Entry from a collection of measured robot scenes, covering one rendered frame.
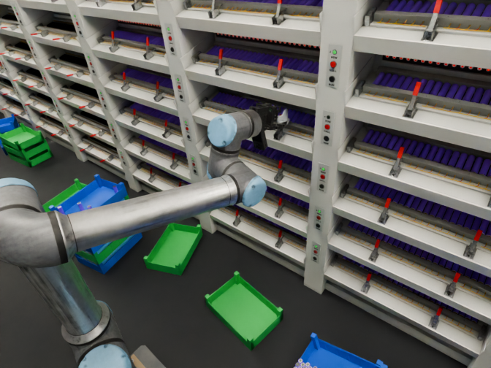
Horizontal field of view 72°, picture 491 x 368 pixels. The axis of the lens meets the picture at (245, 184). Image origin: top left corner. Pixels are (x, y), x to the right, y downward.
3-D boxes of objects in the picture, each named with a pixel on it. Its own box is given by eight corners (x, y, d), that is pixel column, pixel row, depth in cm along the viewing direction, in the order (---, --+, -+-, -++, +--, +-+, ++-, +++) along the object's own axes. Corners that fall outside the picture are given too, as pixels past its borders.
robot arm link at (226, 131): (202, 142, 102) (207, 111, 97) (229, 134, 112) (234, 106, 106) (225, 155, 98) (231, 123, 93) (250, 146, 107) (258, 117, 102)
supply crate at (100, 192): (82, 231, 157) (76, 219, 152) (54, 219, 165) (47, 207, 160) (128, 194, 178) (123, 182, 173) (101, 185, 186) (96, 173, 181)
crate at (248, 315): (283, 319, 150) (283, 309, 145) (250, 351, 139) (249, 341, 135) (237, 280, 168) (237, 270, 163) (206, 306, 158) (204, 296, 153)
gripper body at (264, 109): (283, 105, 115) (263, 109, 106) (279, 130, 119) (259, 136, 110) (264, 101, 119) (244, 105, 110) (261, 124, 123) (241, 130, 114)
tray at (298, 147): (313, 162, 121) (311, 143, 114) (195, 122, 153) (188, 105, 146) (339, 127, 130) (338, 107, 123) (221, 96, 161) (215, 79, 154)
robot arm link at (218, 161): (218, 191, 104) (225, 156, 97) (199, 172, 111) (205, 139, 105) (242, 186, 109) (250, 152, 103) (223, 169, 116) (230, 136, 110)
